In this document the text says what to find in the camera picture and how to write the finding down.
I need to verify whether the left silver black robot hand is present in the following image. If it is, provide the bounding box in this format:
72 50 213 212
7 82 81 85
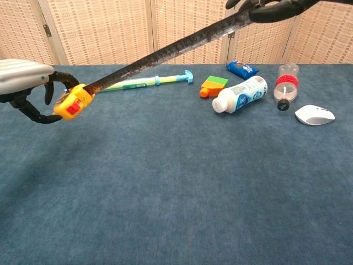
0 58 81 125

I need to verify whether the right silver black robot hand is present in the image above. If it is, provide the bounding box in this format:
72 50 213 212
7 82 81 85
225 0 324 24

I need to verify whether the yellow tape measure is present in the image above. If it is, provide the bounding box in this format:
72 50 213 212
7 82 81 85
52 9 255 121

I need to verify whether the blue snack packet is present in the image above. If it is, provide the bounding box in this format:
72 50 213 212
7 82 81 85
225 60 260 81

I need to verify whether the clear bottle red label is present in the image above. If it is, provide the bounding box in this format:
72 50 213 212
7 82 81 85
272 62 300 112

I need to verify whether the white plastic milk bottle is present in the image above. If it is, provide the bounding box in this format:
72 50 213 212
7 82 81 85
211 75 269 114

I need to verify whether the orange green toy carton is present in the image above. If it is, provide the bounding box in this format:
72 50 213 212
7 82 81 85
199 75 229 98

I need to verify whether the woven folding screen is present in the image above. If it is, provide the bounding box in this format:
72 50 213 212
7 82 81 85
0 0 353 70

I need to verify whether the white computer mouse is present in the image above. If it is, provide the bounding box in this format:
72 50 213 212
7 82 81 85
294 104 336 126

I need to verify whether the green blue water pump toy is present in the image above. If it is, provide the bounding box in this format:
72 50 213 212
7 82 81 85
95 70 194 93

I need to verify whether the blue table cloth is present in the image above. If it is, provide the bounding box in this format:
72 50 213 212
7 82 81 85
0 63 353 265

